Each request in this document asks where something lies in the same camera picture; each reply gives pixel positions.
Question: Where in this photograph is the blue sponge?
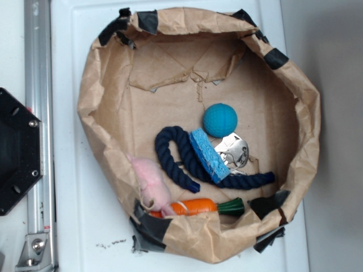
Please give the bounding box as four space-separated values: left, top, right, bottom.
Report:
189 128 230 184

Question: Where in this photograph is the brown paper bag bin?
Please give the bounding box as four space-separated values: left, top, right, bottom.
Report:
78 7 321 264

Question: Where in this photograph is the teal rubber ball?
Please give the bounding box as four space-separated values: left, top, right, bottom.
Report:
202 103 238 138

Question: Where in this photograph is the silver metal object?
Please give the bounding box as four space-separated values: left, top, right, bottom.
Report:
214 133 249 173

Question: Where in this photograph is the pink plush toy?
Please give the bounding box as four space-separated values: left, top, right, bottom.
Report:
126 154 176 217

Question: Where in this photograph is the orange toy carrot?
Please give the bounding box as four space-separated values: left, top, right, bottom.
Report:
149 197 246 219

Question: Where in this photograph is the dark blue rope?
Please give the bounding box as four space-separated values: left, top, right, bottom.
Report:
154 125 276 194

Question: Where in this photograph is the aluminium extrusion rail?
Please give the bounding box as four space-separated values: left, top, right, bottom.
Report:
24 1 58 271

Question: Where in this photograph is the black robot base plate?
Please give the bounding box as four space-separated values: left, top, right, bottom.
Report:
1 88 43 216

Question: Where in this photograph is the metal corner bracket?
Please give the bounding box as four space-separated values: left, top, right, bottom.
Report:
15 233 53 271

